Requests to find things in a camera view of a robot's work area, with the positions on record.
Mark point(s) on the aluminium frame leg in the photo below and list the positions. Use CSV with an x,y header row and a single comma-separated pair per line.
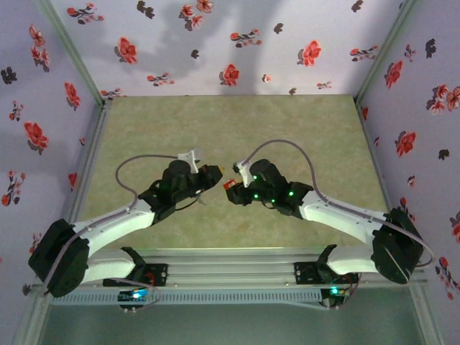
x,y
30,320
427,316

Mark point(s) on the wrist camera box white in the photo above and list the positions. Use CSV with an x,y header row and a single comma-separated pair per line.
x,y
246,176
187,156

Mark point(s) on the aluminium side rail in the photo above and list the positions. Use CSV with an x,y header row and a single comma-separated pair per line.
x,y
98,129
364,125

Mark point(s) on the blue padlock key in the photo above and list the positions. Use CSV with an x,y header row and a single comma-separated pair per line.
x,y
203,202

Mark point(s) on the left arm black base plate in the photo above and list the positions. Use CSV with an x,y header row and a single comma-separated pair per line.
x,y
160,275

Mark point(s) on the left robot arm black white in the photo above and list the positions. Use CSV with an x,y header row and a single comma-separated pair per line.
x,y
108,226

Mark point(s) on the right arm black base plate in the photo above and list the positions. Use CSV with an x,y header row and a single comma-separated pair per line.
x,y
303,273

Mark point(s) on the aluminium mounting rail beam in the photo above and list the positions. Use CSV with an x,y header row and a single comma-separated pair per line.
x,y
230,269

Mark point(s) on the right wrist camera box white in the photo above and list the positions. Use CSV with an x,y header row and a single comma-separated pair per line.
x,y
246,176

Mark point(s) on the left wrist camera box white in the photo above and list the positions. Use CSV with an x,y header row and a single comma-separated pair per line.
x,y
187,156

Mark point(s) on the red padlock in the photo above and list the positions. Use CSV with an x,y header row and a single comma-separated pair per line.
x,y
230,185

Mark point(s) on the aluminium corner post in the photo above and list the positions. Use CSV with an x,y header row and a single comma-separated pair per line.
x,y
382,54
73,54

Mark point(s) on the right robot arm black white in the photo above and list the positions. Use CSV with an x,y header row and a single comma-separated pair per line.
x,y
341,219

